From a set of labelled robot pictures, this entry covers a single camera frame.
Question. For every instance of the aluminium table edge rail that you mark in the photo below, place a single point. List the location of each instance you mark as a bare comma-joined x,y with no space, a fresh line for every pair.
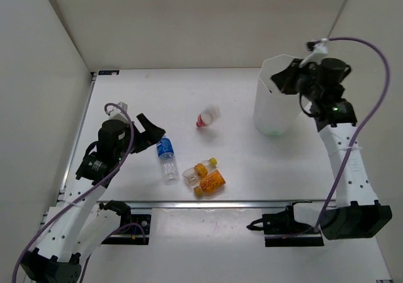
215,204

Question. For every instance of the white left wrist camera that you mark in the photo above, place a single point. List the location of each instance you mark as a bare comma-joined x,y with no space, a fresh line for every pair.
115,113

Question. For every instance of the orange label juice bottle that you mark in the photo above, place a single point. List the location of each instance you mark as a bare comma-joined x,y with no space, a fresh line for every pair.
209,184

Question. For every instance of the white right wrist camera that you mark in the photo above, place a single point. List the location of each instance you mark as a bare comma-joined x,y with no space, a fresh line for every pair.
318,51

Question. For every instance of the white octagonal bin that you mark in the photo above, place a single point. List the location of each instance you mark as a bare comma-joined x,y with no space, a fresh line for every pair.
274,112

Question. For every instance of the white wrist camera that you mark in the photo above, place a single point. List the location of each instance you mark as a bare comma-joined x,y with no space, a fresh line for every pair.
115,113
318,51

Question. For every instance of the clear bottle yellow cap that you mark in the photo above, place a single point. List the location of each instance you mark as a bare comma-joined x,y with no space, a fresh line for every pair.
192,176

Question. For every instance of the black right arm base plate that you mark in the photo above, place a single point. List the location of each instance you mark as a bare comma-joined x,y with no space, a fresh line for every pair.
282,230

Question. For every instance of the red label coke bottle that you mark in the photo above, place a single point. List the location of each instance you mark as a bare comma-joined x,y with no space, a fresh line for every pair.
208,116

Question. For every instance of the small dark table sticker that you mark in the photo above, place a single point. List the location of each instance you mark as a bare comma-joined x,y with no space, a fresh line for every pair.
108,72

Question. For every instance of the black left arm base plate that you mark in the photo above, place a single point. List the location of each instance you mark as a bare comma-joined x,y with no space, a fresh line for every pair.
134,226

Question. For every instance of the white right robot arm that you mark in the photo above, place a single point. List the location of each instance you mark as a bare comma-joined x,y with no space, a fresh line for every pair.
358,212

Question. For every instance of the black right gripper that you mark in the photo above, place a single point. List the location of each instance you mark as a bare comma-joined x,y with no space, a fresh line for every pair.
284,79

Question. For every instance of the blue label water bottle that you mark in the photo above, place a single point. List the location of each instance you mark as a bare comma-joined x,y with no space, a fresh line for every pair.
167,159

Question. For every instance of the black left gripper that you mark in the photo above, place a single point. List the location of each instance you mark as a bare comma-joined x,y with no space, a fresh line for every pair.
151,136

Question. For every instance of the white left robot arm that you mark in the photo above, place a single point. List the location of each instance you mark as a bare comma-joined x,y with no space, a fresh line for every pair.
60,250

